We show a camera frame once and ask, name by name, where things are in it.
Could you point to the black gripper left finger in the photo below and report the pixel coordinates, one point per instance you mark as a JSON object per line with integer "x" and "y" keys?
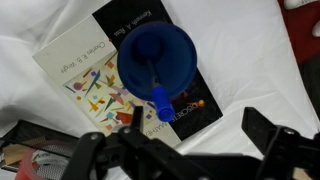
{"x": 100, "y": 156}

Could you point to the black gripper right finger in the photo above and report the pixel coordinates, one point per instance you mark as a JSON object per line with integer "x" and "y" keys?
{"x": 286, "y": 153}

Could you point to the grey marker with blue cap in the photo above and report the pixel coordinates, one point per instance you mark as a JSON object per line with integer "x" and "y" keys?
{"x": 163, "y": 106}

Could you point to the blue plastic cup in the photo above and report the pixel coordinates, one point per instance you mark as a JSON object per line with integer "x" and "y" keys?
{"x": 133, "y": 50}

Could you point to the black mesh tray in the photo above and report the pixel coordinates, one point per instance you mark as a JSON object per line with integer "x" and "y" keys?
{"x": 33, "y": 131}

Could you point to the red tape roll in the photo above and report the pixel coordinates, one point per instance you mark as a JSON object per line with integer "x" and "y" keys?
{"x": 25, "y": 166}

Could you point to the tan wooden block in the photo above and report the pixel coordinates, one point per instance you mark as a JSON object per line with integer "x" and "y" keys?
{"x": 16, "y": 153}

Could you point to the discrete mathematics book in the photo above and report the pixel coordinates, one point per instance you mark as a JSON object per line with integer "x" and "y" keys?
{"x": 66, "y": 50}

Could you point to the white tablecloth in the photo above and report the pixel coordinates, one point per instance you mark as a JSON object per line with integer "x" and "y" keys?
{"x": 240, "y": 50}

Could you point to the red fabric object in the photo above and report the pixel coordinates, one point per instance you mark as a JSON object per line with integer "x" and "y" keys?
{"x": 300, "y": 33}

